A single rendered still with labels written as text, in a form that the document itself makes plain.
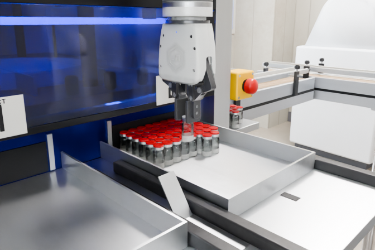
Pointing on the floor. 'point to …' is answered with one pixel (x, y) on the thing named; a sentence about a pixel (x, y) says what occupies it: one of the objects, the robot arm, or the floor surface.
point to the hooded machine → (339, 127)
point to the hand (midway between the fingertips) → (187, 109)
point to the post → (221, 52)
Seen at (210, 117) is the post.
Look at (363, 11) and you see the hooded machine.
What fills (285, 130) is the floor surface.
